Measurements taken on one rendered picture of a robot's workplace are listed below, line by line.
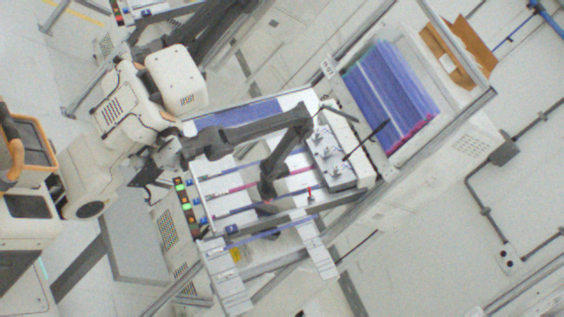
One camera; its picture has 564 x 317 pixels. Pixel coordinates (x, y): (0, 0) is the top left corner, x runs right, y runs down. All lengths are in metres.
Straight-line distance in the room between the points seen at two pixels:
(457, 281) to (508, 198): 0.59
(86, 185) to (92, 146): 0.14
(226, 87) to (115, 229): 1.86
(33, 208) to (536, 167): 2.99
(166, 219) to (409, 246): 1.70
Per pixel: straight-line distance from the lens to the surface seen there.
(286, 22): 4.42
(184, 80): 2.46
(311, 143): 3.36
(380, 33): 3.49
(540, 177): 4.53
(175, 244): 3.84
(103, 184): 2.66
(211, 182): 3.31
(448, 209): 4.76
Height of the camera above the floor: 2.41
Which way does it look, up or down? 24 degrees down
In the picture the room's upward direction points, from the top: 46 degrees clockwise
